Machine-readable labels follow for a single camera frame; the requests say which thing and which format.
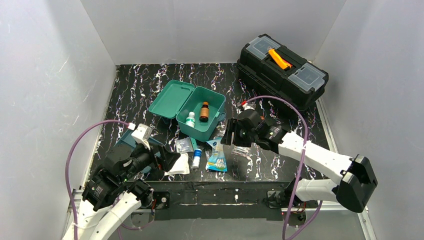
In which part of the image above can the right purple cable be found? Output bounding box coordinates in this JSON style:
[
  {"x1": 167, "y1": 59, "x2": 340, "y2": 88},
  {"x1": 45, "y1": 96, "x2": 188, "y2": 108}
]
[{"x1": 243, "y1": 95, "x2": 324, "y2": 240}]

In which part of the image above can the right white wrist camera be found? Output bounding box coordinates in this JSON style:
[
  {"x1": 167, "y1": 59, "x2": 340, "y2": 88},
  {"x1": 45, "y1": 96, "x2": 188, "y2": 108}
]
[{"x1": 240, "y1": 102, "x2": 256, "y2": 111}]

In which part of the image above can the small blue capped bottle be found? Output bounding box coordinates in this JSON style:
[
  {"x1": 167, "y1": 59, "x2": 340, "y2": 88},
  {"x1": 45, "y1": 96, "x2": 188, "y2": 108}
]
[{"x1": 191, "y1": 148, "x2": 202, "y2": 171}]

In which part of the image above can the brown medicine bottle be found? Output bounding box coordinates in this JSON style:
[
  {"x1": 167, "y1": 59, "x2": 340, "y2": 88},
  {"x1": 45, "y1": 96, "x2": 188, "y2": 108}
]
[{"x1": 199, "y1": 101, "x2": 210, "y2": 123}]

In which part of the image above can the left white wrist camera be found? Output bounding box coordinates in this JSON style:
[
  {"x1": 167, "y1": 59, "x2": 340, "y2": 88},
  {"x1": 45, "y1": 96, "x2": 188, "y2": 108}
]
[{"x1": 131, "y1": 123, "x2": 152, "y2": 150}]

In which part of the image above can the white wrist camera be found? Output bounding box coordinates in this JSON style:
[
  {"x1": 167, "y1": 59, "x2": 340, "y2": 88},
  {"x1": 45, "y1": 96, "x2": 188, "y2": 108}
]
[
  {"x1": 131, "y1": 123, "x2": 152, "y2": 150},
  {"x1": 240, "y1": 102, "x2": 256, "y2": 111}
]

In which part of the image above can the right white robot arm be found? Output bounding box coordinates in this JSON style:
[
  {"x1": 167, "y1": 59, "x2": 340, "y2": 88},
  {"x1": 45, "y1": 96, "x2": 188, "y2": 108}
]
[{"x1": 221, "y1": 109, "x2": 378, "y2": 213}]

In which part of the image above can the black toolbox orange handle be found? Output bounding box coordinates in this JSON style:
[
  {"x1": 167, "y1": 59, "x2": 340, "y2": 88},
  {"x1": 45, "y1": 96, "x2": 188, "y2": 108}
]
[{"x1": 236, "y1": 34, "x2": 329, "y2": 115}]

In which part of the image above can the white plastic bottle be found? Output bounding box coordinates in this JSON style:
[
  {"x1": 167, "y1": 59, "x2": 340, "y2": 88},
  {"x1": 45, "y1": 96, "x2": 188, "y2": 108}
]
[{"x1": 185, "y1": 111, "x2": 196, "y2": 128}]

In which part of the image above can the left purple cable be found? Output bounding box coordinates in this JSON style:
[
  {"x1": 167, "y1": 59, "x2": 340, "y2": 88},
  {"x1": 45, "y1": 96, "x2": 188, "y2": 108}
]
[{"x1": 64, "y1": 119, "x2": 137, "y2": 240}]

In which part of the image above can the zip bag teal header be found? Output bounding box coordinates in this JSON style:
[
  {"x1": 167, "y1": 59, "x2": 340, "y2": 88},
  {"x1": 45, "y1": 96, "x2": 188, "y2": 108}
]
[{"x1": 175, "y1": 137, "x2": 198, "y2": 154}]

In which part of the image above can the purple cable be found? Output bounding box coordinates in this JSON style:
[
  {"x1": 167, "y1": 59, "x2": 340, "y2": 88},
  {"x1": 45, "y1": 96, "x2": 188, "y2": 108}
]
[
  {"x1": 64, "y1": 119, "x2": 137, "y2": 240},
  {"x1": 243, "y1": 95, "x2": 324, "y2": 240}
]

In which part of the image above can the blue cotton swab pouch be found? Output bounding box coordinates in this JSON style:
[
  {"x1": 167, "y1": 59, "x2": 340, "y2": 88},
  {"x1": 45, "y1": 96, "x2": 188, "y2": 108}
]
[{"x1": 205, "y1": 137, "x2": 228, "y2": 172}]

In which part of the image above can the clear plastic bag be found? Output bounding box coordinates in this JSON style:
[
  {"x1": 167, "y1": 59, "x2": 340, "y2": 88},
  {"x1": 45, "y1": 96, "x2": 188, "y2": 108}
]
[{"x1": 231, "y1": 146, "x2": 251, "y2": 158}]

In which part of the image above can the white gauze pad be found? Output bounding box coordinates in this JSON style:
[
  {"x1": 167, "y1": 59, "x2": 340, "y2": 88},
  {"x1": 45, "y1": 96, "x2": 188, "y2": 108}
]
[{"x1": 164, "y1": 153, "x2": 190, "y2": 176}]

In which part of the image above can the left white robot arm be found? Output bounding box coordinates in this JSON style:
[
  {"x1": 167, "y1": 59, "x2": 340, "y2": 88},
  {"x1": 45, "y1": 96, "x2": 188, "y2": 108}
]
[{"x1": 63, "y1": 144, "x2": 182, "y2": 240}]

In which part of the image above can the dark teal tray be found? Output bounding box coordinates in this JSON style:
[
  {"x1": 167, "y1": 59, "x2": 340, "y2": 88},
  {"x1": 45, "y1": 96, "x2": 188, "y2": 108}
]
[{"x1": 115, "y1": 129, "x2": 154, "y2": 174}]

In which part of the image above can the green medicine box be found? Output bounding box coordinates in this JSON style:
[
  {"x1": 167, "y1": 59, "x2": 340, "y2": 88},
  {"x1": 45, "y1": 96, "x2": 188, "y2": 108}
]
[{"x1": 148, "y1": 80, "x2": 226, "y2": 142}]

